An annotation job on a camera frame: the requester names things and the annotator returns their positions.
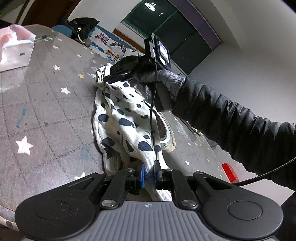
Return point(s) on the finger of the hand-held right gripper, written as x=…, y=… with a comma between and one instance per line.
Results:
x=115, y=77

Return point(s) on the white tissue pack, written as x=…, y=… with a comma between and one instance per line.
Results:
x=16, y=52

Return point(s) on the dark window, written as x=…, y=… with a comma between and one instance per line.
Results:
x=175, y=30

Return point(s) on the black pen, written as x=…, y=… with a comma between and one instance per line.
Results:
x=41, y=37

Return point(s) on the butterfly print pillow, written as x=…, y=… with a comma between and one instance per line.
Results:
x=101, y=37

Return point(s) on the person's right forearm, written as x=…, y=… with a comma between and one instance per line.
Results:
x=231, y=127

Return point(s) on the grey star print bed sheet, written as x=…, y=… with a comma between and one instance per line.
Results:
x=46, y=104

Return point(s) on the blue padded bed surround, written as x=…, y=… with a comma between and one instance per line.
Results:
x=61, y=30

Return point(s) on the white polka dot garment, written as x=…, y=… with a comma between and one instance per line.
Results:
x=120, y=111

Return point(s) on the wooden headboard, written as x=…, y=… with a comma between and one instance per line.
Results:
x=129, y=39

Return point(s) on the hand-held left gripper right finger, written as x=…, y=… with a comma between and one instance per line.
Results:
x=157, y=177

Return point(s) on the person's right hand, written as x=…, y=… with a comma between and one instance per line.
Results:
x=171, y=81

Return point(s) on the red object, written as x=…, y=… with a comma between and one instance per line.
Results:
x=230, y=172

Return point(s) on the person's black jacket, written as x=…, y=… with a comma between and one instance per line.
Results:
x=289, y=220

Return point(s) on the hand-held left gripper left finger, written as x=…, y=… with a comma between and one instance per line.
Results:
x=142, y=176

